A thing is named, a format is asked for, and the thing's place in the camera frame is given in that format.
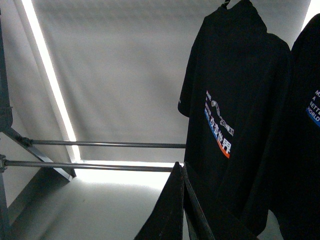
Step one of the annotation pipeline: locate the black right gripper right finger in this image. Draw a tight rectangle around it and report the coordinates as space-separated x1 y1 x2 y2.
182 161 261 240

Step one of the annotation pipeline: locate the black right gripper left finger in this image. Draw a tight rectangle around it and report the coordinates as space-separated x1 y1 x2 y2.
135 162 184 240

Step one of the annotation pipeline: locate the black t-shirt with chinese logo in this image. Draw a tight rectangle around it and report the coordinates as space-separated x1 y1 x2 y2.
178 0 291 234

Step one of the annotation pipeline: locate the grey metal clothes rack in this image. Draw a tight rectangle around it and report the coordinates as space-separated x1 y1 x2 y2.
0 7 187 240

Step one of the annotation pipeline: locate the black t-shirt better world print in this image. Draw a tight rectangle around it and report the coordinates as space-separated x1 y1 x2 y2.
258 15 320 240

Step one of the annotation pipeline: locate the white roller blind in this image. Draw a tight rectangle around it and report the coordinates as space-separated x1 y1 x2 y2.
32 0 312 163

